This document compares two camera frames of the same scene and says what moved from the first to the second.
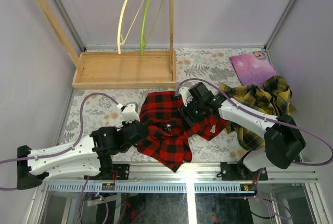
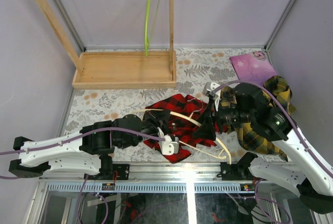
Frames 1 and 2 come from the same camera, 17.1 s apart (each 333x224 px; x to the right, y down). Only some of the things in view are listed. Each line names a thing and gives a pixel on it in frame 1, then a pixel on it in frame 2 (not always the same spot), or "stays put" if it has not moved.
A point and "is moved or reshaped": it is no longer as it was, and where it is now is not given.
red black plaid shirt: (168, 133) is moved or reshaped
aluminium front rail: (193, 171) stays put
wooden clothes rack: (116, 70) stays put
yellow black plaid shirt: (273, 98) stays put
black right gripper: (185, 111) -> (206, 130)
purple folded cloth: (253, 69) stays put
